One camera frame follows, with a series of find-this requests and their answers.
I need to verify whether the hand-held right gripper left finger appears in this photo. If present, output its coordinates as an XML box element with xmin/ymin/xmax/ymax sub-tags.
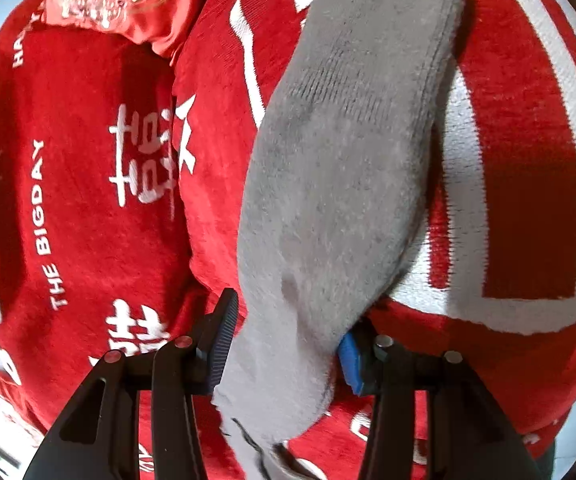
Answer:
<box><xmin>23</xmin><ymin>287</ymin><xmax>241</xmax><ymax>480</ymax></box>

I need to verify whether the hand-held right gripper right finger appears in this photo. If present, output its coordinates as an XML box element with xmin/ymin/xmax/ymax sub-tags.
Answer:
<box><xmin>338</xmin><ymin>320</ymin><xmax>539</xmax><ymax>480</ymax></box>

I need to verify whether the grey sock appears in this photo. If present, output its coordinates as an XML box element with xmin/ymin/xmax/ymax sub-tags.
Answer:
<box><xmin>212</xmin><ymin>0</ymin><xmax>468</xmax><ymax>480</ymax></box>

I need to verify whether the red printed blanket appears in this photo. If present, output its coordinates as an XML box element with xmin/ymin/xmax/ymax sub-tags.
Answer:
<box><xmin>0</xmin><ymin>0</ymin><xmax>576</xmax><ymax>480</ymax></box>

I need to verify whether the red satin embroidered cloth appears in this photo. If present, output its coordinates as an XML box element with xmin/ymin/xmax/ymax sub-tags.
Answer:
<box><xmin>40</xmin><ymin>0</ymin><xmax>225</xmax><ymax>63</ymax></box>

